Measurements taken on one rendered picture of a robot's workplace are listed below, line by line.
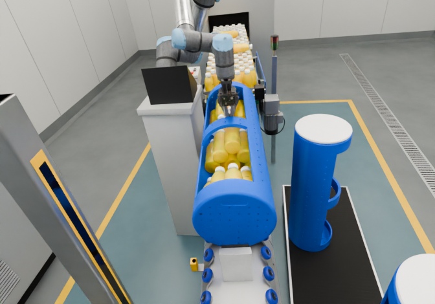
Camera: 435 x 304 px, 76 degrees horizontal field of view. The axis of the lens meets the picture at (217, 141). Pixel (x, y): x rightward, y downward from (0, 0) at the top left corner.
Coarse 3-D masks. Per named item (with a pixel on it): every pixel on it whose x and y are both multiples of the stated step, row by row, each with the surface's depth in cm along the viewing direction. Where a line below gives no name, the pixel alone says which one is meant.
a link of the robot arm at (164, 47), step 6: (168, 36) 159; (162, 42) 158; (168, 42) 158; (156, 48) 162; (162, 48) 157; (168, 48) 158; (174, 48) 159; (162, 54) 157; (168, 54) 157; (174, 54) 160; (180, 54) 161
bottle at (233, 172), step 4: (232, 168) 102; (236, 168) 104; (228, 172) 100; (232, 172) 99; (236, 172) 99; (240, 172) 101; (224, 176) 102; (228, 176) 98; (232, 176) 97; (236, 176) 98; (240, 176) 99
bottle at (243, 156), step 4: (240, 132) 130; (244, 132) 129; (240, 136) 127; (244, 136) 126; (240, 140) 124; (244, 140) 123; (244, 144) 121; (248, 144) 121; (244, 148) 118; (248, 148) 119; (240, 152) 118; (244, 152) 118; (248, 152) 118; (236, 156) 120; (240, 156) 119; (244, 156) 120; (248, 156) 119; (240, 160) 120; (244, 160) 121; (248, 160) 120
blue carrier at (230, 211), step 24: (216, 96) 161; (240, 96) 161; (216, 120) 124; (240, 120) 121; (264, 168) 103; (216, 192) 87; (240, 192) 85; (264, 192) 90; (192, 216) 92; (216, 216) 91; (240, 216) 91; (264, 216) 90; (216, 240) 98; (240, 240) 98
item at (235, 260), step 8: (224, 248) 86; (232, 248) 86; (240, 248) 86; (248, 248) 86; (224, 256) 85; (232, 256) 85; (240, 256) 85; (248, 256) 85; (224, 264) 88; (232, 264) 87; (240, 264) 87; (248, 264) 87; (224, 272) 90; (232, 272) 90; (240, 272) 90; (248, 272) 90; (224, 280) 93; (232, 280) 93; (240, 280) 93; (248, 280) 93
